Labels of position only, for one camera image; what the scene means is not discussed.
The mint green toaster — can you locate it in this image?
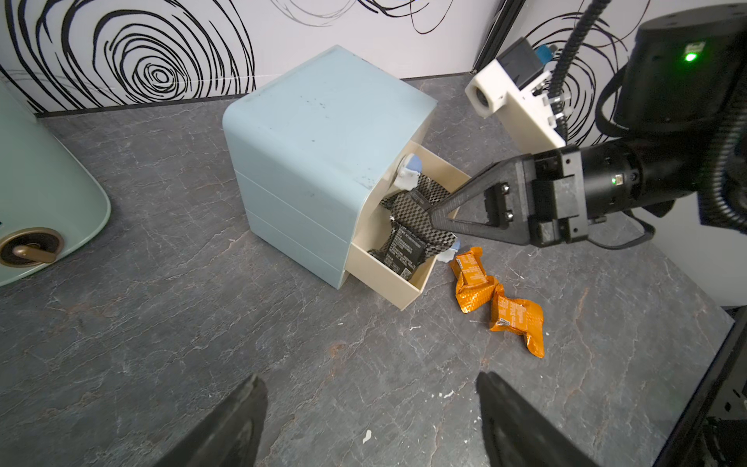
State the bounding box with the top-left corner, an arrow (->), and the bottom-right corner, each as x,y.
1,86 -> 111,286

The orange cookie packet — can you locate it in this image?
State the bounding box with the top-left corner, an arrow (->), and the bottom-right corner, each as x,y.
449,247 -> 498,314
489,284 -> 545,358

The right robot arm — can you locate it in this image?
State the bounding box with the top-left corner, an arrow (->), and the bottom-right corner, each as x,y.
427,1 -> 746,247

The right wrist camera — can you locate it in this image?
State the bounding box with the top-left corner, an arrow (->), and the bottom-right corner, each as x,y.
465,37 -> 565,154

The blue cream drawer cabinet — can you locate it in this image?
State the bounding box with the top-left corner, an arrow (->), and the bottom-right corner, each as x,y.
222,46 -> 437,287

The cream drawer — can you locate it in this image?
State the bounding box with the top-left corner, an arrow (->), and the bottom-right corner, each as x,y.
345,141 -> 470,309

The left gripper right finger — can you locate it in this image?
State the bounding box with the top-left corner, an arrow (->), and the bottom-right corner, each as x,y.
476,372 -> 595,466

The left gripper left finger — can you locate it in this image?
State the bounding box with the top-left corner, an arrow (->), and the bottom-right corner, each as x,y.
156,375 -> 268,466

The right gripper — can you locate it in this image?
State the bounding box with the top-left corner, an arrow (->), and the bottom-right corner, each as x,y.
428,145 -> 603,247

